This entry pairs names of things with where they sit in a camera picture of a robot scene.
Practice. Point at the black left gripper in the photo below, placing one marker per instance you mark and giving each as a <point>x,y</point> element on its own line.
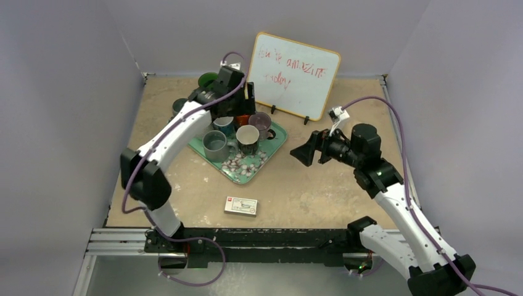
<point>247,106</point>

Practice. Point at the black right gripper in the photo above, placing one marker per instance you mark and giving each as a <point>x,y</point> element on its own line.
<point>321,147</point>

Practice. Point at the orange mug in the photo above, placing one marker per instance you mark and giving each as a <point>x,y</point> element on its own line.
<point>242,120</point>

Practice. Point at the lilac mug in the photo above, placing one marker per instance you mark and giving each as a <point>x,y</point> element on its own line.
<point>262,121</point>

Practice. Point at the black mug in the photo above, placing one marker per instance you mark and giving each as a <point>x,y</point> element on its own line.
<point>247,138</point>

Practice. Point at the floral mug green inside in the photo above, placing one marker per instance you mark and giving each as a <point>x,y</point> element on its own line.
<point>206,80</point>

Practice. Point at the grey ribbed mug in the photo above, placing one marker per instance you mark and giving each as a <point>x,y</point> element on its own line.
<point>217,147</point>

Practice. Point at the blue grey mug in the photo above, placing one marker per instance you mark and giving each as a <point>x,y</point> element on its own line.
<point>177,106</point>

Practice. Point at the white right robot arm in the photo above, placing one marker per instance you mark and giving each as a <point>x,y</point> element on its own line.
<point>427,262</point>

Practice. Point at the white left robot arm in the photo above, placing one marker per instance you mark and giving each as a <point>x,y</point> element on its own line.
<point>142,171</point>

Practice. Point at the yellow framed whiteboard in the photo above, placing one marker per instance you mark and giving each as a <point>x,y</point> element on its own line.
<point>291,76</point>

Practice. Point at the green floral tray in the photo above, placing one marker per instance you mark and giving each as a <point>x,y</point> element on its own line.
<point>239,168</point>

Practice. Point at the small white cardboard box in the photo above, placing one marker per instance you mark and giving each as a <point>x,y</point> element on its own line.
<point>241,206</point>

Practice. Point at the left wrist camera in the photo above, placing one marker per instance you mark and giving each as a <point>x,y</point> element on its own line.
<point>236,66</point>

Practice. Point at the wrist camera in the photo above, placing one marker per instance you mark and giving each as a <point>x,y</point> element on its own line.
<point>339,118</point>
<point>236,66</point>

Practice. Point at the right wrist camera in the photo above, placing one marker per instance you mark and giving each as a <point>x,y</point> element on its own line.
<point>339,118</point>

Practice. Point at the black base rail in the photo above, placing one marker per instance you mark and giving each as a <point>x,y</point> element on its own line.
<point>329,247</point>

